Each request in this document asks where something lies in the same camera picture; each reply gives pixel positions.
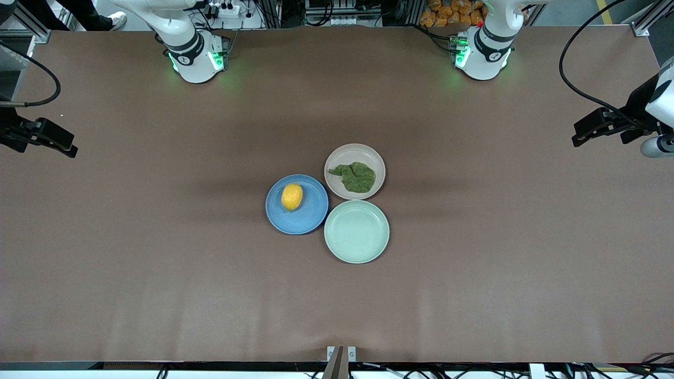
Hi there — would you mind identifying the bag of orange items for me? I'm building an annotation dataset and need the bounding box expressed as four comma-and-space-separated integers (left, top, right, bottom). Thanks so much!
419, 0, 489, 28

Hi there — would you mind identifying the metal table edge bracket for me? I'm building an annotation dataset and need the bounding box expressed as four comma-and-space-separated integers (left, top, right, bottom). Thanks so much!
326, 346, 357, 364

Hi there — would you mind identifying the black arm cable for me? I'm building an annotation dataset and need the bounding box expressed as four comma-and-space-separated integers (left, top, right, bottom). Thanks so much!
559, 0, 649, 128
0, 39, 62, 109

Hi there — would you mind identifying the black trouser leg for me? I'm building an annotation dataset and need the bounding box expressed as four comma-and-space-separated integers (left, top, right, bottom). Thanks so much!
18, 0, 114, 31

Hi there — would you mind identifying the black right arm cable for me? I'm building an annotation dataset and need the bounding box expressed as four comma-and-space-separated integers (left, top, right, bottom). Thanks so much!
0, 39, 62, 109

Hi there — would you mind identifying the blue plate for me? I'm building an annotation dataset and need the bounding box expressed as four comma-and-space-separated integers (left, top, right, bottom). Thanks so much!
265, 174, 330, 235

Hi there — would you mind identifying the green lettuce leaf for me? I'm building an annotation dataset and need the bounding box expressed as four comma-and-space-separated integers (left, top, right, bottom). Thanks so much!
328, 161, 377, 194

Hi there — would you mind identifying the yellow lemon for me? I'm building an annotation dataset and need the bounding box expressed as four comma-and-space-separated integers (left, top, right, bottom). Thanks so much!
281, 183, 304, 212

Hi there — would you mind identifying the beige plate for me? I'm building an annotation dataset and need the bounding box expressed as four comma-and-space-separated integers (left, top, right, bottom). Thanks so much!
324, 143, 386, 201

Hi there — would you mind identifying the brown camera stand bar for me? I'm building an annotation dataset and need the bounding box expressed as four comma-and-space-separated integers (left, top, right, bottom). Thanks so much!
322, 346, 349, 379

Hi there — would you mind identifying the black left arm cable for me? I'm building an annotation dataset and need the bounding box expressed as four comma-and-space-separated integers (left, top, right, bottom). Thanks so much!
559, 0, 649, 128

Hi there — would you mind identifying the white power strip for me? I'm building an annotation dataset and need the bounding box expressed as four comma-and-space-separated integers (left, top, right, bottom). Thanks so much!
206, 0, 242, 19

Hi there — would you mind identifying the light green plate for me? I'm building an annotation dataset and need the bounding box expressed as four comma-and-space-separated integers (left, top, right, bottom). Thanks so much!
324, 200, 391, 264

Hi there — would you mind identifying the aluminium frame profile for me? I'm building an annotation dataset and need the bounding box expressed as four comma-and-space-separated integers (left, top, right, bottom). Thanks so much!
629, 0, 674, 37
11, 0, 80, 44

